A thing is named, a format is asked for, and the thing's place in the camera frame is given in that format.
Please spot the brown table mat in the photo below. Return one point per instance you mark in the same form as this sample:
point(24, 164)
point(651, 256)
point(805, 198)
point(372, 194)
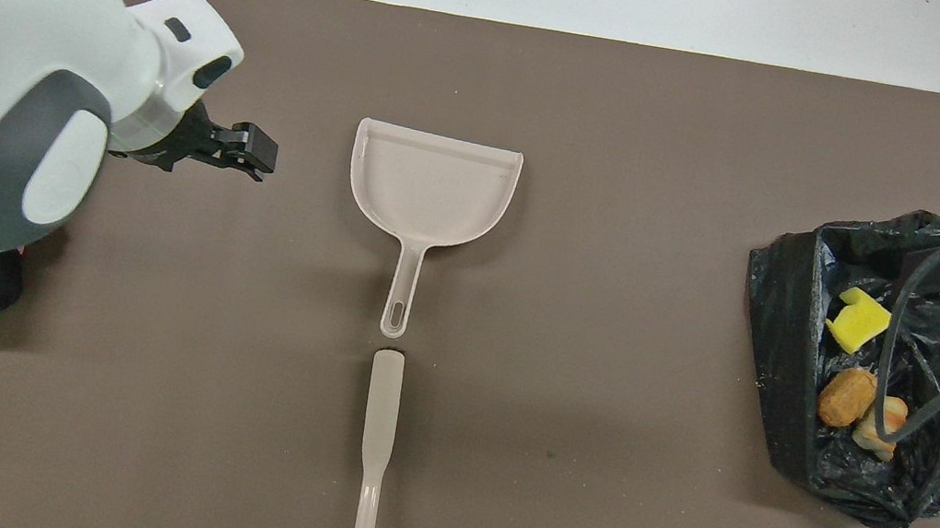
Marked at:
point(537, 498)

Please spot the beige hand brush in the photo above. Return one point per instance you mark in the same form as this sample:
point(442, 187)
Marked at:
point(381, 418)

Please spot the beige plastic dustpan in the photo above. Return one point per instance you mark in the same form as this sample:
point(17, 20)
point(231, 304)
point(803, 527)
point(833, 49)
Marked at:
point(431, 184)

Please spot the yellow green-backed sponge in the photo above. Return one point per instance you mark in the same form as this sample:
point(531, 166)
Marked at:
point(858, 320)

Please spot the sliced croissant piece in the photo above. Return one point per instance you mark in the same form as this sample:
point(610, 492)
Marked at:
point(884, 436)

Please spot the brown bread roll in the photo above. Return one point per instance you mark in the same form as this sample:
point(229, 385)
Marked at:
point(845, 397)

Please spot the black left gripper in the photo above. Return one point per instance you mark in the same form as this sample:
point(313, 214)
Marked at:
point(172, 136)

